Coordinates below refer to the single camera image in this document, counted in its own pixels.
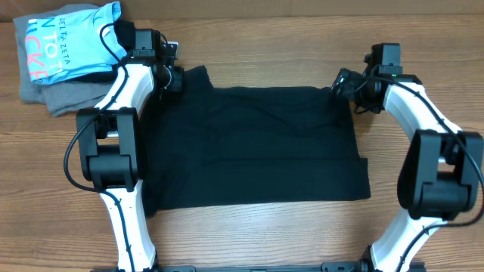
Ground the light blue printed t-shirt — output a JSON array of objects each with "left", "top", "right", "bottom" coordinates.
[{"left": 24, "top": 2, "right": 127, "bottom": 85}]

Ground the black folded garment in stack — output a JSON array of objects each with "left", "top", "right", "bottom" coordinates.
[{"left": 73, "top": 20, "right": 135, "bottom": 83}]

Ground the black t-shirt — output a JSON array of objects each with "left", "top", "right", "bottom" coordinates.
[{"left": 141, "top": 66, "right": 371, "bottom": 217}]

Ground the grey folded garment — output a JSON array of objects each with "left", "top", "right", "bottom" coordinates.
[{"left": 13, "top": 4, "right": 112, "bottom": 116}]

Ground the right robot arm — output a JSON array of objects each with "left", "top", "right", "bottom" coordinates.
[{"left": 321, "top": 43, "right": 483, "bottom": 272}]

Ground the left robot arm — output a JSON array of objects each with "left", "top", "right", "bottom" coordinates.
[{"left": 74, "top": 29, "right": 183, "bottom": 271}]

